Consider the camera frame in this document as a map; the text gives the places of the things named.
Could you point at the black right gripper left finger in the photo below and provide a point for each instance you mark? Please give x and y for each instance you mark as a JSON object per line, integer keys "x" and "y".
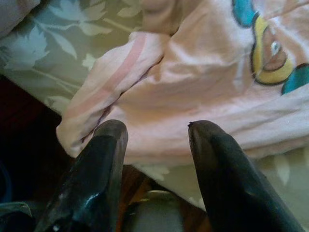
{"x": 91, "y": 181}

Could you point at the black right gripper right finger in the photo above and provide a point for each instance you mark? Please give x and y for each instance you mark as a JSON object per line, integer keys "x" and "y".
{"x": 229, "y": 188}

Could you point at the pink cartoon print blanket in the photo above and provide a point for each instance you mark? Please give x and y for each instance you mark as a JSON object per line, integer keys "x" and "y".
{"x": 193, "y": 84}

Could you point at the grey floral bed sheet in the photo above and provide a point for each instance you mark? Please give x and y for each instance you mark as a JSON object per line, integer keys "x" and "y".
{"x": 48, "y": 53}

